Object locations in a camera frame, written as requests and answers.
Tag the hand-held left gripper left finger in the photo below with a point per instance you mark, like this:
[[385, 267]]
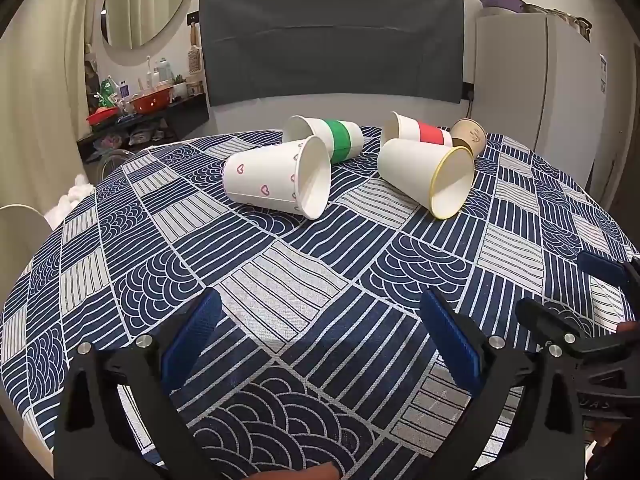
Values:
[[192, 335]]

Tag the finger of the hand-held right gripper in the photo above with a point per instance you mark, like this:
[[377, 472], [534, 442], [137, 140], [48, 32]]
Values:
[[602, 266], [542, 317]]

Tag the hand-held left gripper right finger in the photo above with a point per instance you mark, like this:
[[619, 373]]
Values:
[[452, 345]]

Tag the white cup with pink hearts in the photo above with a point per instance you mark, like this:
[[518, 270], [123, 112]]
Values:
[[260, 175]]

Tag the white cup with yellow rim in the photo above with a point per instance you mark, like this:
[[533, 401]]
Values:
[[410, 165]]

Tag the brown paper cup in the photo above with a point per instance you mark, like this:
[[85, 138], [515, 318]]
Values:
[[470, 132]]

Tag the white cup with red band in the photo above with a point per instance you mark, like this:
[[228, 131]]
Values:
[[430, 132]]

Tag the white cup with green band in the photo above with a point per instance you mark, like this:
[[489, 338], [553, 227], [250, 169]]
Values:
[[340, 135]]

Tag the blue and white patterned tablecloth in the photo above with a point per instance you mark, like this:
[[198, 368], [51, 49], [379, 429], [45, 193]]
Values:
[[320, 270]]

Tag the white fluffy cloth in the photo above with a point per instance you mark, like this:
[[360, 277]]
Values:
[[70, 200]]

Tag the paper sticker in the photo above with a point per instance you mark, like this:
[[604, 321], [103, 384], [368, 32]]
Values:
[[603, 74]]

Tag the white refrigerator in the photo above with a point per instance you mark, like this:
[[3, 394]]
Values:
[[515, 85]]

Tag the black shelf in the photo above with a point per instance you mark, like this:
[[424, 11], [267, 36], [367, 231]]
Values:
[[185, 112]]

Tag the red bowl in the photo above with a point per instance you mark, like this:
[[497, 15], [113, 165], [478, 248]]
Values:
[[102, 116]]

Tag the red colander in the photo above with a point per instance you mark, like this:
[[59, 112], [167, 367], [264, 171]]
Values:
[[152, 101]]

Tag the small potted plant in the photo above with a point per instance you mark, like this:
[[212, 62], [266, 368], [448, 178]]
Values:
[[179, 84]]

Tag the green bottle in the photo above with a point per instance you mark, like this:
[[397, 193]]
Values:
[[106, 91]]

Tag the wooden hairbrush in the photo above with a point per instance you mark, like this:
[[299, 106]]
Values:
[[194, 57]]

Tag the purple basin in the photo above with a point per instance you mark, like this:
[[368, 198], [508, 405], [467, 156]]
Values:
[[500, 1]]

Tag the cream curtain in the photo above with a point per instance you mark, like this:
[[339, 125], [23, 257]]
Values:
[[40, 85]]

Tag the grey cloth-covered screen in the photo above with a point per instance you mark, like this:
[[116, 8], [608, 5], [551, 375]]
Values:
[[330, 35]]

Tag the oval wall mirror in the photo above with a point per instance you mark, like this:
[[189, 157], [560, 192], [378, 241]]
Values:
[[145, 0]]

